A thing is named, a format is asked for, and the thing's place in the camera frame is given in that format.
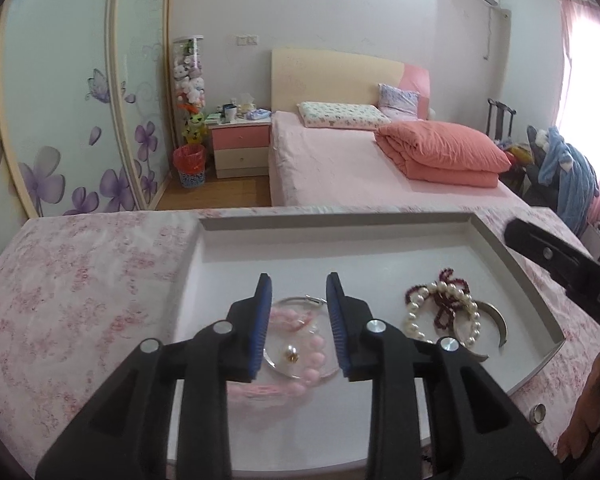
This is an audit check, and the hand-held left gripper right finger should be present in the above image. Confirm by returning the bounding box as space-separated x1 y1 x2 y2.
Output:
326 271 563 480

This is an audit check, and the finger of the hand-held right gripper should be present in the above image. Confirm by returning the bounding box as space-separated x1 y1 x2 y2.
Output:
505 217 600 321

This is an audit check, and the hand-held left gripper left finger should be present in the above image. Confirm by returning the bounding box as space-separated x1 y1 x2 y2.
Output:
35 272 273 480

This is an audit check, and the pink bead necklace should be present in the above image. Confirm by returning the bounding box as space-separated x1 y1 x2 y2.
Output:
267 309 333 388

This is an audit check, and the thin silver bangle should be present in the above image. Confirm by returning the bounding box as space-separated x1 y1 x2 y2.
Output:
262 296 341 381

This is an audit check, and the white pearl bracelet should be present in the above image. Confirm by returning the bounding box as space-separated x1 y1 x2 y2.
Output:
401 280 482 348

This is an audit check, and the grey cardboard tray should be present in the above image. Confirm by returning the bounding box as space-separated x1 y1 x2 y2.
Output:
164 211 567 480

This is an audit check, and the wide silver cuff bangle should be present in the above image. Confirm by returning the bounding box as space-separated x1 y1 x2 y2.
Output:
455 300 509 361

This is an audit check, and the dark bead bracelet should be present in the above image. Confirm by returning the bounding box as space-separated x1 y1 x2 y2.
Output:
405 268 471 331

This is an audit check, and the person's right hand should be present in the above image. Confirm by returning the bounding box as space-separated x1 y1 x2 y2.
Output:
557 345 600 465

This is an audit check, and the blue fleece garment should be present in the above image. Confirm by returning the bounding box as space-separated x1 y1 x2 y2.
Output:
537 126 600 236

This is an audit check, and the dark office chair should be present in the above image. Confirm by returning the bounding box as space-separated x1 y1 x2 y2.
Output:
522 125 556 206

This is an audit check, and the colourful pile of clothes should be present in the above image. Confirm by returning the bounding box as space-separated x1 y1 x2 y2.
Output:
497 139 532 167

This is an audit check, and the pink bed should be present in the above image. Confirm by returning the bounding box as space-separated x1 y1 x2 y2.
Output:
269 110 531 208

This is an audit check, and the dark wooden chair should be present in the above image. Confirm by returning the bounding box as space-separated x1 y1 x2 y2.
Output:
486 98 517 141

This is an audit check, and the folded orange quilt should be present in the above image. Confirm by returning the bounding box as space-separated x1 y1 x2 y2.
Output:
374 120 512 189

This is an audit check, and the red trash bin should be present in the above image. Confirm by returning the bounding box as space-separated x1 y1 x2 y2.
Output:
174 144 207 188

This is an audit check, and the pink nightstand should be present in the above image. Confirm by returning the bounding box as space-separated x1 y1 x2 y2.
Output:
209 120 272 179

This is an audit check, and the pink curtain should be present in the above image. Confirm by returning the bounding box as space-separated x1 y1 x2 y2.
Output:
554 0 600 221

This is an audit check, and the patterned white pillow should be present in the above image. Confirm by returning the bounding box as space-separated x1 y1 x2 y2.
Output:
296 101 391 131

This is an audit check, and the small purple pillow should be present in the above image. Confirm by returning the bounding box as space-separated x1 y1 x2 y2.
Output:
377 83 421 121

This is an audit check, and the air conditioner pipe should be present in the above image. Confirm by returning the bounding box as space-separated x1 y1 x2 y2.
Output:
485 5 512 61

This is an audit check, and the beige and pink headboard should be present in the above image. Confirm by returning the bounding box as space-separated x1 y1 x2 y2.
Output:
271 48 431 121

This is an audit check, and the clear plush toy tube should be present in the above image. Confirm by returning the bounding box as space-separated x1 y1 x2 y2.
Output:
171 35 207 146

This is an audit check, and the floral sliding door wardrobe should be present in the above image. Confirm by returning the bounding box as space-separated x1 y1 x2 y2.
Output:
0 0 176 281

